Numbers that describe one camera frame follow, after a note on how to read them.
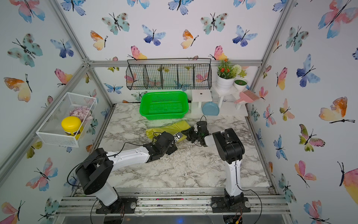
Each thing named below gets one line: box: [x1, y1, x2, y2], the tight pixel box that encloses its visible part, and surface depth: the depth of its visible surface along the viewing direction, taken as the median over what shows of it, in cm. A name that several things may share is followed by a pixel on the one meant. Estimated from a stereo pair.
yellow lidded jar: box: [61, 116, 82, 137], surface depth 65 cm
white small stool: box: [191, 89, 213, 108], surface depth 109 cm
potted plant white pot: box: [216, 58, 248, 92], surface depth 91 cm
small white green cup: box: [233, 78, 248, 92], surface depth 104 cm
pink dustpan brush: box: [234, 90, 260, 105], surface depth 106 cm
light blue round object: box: [201, 101, 220, 116], surface depth 118 cm
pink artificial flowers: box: [69, 105, 93, 122], surface depth 70 cm
